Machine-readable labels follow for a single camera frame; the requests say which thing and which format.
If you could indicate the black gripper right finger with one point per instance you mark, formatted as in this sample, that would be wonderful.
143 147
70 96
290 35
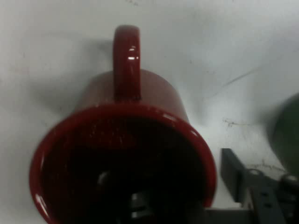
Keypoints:
261 193

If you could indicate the dark green enamel mug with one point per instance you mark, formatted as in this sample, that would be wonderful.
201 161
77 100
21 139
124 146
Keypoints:
288 135

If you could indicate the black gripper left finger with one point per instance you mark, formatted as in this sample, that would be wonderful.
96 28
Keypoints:
139 205

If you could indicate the red ceramic mug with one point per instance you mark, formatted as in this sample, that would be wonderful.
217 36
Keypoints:
130 144

